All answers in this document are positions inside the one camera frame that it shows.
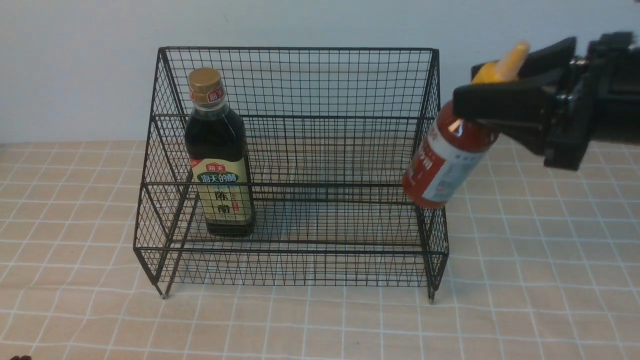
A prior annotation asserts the red sauce bottle yellow cap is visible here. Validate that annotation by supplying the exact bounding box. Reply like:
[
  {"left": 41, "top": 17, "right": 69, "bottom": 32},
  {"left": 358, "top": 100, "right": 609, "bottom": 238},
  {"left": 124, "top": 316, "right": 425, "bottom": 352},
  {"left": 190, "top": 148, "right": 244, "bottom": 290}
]
[{"left": 401, "top": 41, "right": 531, "bottom": 209}]

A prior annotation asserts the beige checkered tablecloth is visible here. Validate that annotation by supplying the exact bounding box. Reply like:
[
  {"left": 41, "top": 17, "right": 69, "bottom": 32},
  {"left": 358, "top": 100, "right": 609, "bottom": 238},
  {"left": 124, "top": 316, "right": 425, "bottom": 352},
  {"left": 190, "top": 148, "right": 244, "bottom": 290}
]
[{"left": 1, "top": 137, "right": 639, "bottom": 360}]

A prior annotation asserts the dark vinegar bottle yellow label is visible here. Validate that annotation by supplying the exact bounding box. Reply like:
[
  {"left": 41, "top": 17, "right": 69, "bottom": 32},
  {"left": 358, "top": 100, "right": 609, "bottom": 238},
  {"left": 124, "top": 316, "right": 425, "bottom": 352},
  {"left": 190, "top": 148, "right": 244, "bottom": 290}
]
[{"left": 183, "top": 67, "right": 256, "bottom": 237}]

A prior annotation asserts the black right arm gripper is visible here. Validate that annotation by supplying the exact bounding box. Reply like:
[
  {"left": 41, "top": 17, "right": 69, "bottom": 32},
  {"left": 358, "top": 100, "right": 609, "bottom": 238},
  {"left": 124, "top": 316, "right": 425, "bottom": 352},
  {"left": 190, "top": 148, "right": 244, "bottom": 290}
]
[{"left": 452, "top": 32, "right": 640, "bottom": 171}]

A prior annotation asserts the black wire mesh shelf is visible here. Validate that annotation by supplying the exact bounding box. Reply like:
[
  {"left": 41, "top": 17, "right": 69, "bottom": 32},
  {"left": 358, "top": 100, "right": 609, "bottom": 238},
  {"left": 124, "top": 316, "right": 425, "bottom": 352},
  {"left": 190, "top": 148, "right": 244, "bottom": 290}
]
[{"left": 132, "top": 47, "right": 450, "bottom": 303}]

